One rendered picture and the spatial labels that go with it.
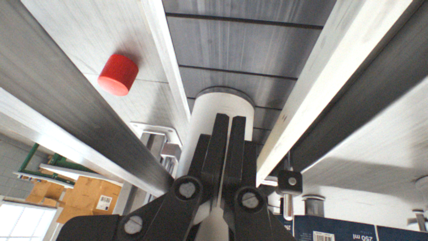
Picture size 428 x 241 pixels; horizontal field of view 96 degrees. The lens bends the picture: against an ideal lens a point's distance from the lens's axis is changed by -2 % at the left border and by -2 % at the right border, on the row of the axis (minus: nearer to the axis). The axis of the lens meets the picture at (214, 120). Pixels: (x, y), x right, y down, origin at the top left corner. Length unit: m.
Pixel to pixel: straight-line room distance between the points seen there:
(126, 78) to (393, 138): 0.26
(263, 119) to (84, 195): 1.91
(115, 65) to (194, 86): 0.11
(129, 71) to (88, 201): 1.79
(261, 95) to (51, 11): 0.20
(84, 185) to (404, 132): 2.02
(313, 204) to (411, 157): 0.24
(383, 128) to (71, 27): 0.30
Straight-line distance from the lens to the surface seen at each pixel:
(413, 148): 0.26
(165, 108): 0.31
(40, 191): 4.56
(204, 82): 0.15
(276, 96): 0.16
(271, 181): 0.29
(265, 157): 0.18
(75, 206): 2.05
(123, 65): 0.24
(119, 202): 0.38
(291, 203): 0.29
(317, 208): 0.48
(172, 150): 0.28
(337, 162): 0.29
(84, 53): 0.28
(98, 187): 1.96
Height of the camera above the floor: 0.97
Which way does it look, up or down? 28 degrees down
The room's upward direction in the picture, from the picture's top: 169 degrees counter-clockwise
